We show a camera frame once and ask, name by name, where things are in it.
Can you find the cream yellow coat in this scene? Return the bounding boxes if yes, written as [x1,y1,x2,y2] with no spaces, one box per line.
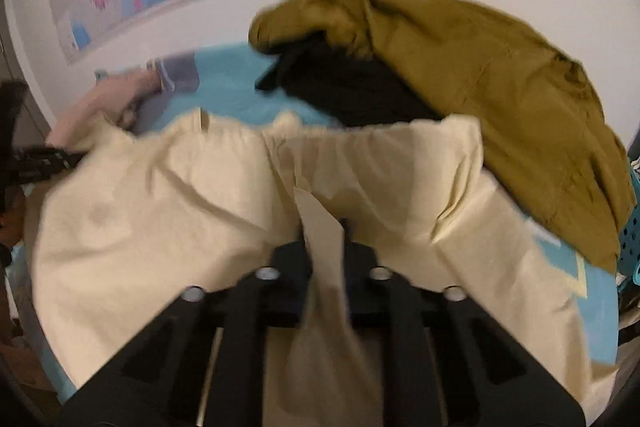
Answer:
[26,110,615,426]

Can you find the pink folded garment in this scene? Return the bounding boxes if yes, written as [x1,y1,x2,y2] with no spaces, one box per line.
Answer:
[46,68,162,148]

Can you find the teal plastic basket rack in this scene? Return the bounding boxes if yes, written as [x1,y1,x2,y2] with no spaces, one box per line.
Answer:
[617,170,640,285]

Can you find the teal bed sheet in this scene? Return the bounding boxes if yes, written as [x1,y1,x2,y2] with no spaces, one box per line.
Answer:
[9,43,618,409]

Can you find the olive green jacket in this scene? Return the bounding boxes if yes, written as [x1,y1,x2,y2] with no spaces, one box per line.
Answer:
[248,0,636,272]

